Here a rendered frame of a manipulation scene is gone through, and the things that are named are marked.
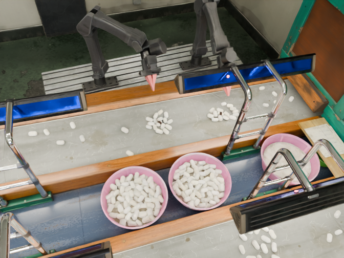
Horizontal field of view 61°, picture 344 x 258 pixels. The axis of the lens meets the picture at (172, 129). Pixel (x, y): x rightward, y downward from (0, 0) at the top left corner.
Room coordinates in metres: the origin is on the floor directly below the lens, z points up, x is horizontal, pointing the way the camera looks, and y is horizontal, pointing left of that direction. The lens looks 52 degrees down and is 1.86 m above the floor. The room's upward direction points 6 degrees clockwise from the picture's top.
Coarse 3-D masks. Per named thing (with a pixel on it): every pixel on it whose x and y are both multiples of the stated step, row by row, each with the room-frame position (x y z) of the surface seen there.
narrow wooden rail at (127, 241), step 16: (224, 208) 0.48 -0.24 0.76; (160, 224) 0.39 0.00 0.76; (176, 224) 0.39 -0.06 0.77; (192, 224) 0.40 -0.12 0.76; (208, 224) 0.41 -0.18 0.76; (112, 240) 0.31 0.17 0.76; (128, 240) 0.32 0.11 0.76; (144, 240) 0.32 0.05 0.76; (160, 240) 0.34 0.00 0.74; (48, 256) 0.23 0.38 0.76
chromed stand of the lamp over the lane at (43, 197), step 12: (12, 108) 0.59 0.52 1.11; (12, 120) 0.54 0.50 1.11; (12, 132) 0.50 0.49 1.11; (12, 144) 0.47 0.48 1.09; (0, 168) 0.44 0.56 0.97; (12, 168) 0.45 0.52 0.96; (24, 168) 0.46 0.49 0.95; (36, 180) 0.47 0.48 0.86; (48, 192) 0.48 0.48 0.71; (0, 204) 0.41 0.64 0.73; (12, 204) 0.42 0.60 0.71; (24, 204) 0.43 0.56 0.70; (36, 204) 0.44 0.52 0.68
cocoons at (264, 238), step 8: (336, 216) 0.50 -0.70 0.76; (248, 232) 0.40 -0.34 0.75; (256, 232) 0.40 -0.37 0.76; (272, 232) 0.41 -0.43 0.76; (336, 232) 0.43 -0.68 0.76; (264, 240) 0.37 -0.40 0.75; (328, 240) 0.40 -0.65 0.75; (240, 248) 0.33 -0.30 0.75; (256, 248) 0.34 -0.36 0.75; (264, 248) 0.34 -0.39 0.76; (272, 248) 0.35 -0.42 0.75; (248, 256) 0.31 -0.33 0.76; (256, 256) 0.31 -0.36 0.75; (272, 256) 0.32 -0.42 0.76
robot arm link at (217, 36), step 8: (200, 0) 1.41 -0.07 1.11; (216, 0) 1.41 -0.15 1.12; (200, 8) 1.40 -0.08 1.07; (208, 8) 1.37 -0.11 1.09; (216, 8) 1.38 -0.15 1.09; (208, 16) 1.35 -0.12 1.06; (216, 16) 1.34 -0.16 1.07; (208, 24) 1.33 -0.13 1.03; (216, 24) 1.31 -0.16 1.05; (216, 32) 1.27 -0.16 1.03; (216, 40) 1.23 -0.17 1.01; (224, 40) 1.24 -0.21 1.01; (216, 48) 1.20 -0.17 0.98
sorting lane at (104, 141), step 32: (192, 96) 1.10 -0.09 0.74; (224, 96) 1.13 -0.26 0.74; (256, 96) 1.15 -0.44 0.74; (288, 96) 1.18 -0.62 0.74; (32, 128) 0.78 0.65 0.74; (64, 128) 0.80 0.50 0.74; (96, 128) 0.82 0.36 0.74; (128, 128) 0.84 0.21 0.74; (160, 128) 0.86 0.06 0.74; (192, 128) 0.88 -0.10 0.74; (224, 128) 0.90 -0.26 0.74; (256, 128) 0.93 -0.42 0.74; (0, 160) 0.59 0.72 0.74; (32, 160) 0.61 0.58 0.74; (64, 160) 0.63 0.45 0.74; (96, 160) 0.65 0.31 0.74
